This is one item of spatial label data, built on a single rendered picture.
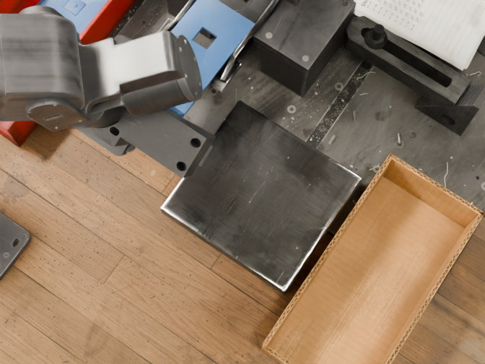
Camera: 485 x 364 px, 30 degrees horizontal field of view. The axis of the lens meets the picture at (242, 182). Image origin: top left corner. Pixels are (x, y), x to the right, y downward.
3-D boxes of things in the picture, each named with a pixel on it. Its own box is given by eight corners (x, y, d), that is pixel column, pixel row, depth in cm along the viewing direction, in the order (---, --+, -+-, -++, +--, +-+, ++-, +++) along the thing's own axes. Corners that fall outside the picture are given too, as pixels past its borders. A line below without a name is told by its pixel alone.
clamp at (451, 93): (335, 61, 110) (344, 24, 100) (350, 40, 110) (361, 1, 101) (441, 126, 107) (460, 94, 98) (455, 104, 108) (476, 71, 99)
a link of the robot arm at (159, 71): (193, 29, 81) (141, -30, 69) (208, 119, 78) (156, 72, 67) (76, 63, 83) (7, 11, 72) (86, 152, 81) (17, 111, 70)
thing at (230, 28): (122, 93, 98) (120, 81, 95) (203, -7, 103) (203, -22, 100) (175, 128, 97) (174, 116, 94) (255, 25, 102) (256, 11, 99)
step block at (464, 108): (413, 107, 108) (429, 77, 99) (426, 88, 109) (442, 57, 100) (460, 136, 107) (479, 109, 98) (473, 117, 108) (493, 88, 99)
